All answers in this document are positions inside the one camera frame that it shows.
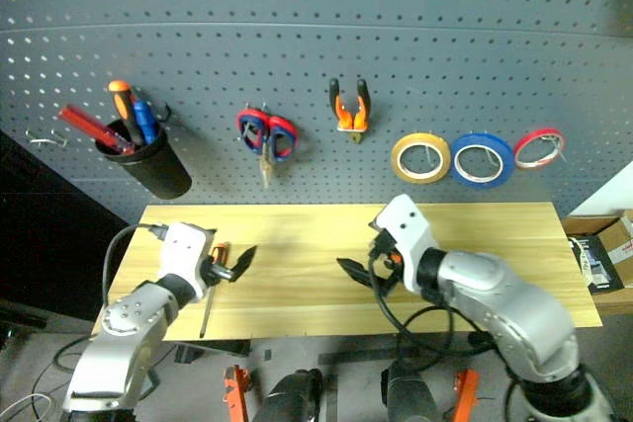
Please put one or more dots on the blue tape roll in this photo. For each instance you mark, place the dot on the blue tape roll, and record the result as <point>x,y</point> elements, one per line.
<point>457,165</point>

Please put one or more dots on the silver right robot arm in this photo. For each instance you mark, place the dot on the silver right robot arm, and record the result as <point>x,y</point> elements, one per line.
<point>519,308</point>

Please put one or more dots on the orange black pliers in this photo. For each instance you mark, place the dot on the orange black pliers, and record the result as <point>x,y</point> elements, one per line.
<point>352,118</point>

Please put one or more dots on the grey pegboard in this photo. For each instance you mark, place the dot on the grey pegboard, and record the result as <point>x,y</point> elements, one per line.
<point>316,46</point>

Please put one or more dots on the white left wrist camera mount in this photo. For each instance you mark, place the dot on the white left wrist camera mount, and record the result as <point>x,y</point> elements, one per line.
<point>183,254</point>

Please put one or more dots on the red tape roll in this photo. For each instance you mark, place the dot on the red tape roll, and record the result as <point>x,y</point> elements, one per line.
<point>524,145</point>

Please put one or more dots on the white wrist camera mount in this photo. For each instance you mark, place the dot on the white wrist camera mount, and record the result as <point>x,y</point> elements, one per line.
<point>408,234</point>
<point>183,254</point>

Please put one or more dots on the orange bracket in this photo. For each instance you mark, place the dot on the orange bracket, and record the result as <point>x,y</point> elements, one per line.
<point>237,392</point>
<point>467,392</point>

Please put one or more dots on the yellow tape roll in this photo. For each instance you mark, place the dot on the yellow tape roll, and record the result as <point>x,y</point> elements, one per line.
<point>398,162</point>

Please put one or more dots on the dark rounded shape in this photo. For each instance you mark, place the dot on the dark rounded shape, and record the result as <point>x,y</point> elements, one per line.
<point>408,392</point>
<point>292,397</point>

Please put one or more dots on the large orange black screwdriver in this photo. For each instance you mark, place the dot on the large orange black screwdriver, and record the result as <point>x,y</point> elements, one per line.
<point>122,106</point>

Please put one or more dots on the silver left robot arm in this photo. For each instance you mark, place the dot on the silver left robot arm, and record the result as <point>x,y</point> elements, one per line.
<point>123,323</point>

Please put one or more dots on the cardboard box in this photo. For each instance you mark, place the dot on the cardboard box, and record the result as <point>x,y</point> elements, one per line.
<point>618,239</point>

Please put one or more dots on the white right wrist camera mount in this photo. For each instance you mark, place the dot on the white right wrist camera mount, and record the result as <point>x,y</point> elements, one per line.
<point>408,234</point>

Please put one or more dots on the black table frame foot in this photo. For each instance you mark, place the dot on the black table frame foot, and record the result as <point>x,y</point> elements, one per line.
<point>366,355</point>

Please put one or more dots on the black pegboard hook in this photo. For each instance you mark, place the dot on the black pegboard hook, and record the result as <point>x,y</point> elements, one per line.
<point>167,110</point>

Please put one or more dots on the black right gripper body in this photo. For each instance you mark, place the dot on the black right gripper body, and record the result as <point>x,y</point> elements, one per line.
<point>383,269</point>

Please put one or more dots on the black printed booklet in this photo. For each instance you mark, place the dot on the black printed booklet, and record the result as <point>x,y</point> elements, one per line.
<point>596,264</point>

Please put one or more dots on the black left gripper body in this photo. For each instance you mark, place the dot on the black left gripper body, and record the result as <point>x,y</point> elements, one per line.
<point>217,272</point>

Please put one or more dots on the black cabinet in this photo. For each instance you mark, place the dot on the black cabinet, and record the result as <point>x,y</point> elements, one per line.
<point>44,244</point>

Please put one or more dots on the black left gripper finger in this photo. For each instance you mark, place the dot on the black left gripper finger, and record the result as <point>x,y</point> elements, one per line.
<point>244,261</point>

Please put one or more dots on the black tool cup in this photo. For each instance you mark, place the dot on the black tool cup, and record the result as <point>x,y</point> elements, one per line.
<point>158,170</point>

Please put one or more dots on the silver tape hook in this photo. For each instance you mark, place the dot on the silver tape hook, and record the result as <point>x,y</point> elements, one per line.
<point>489,155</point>
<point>555,143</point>
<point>429,152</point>

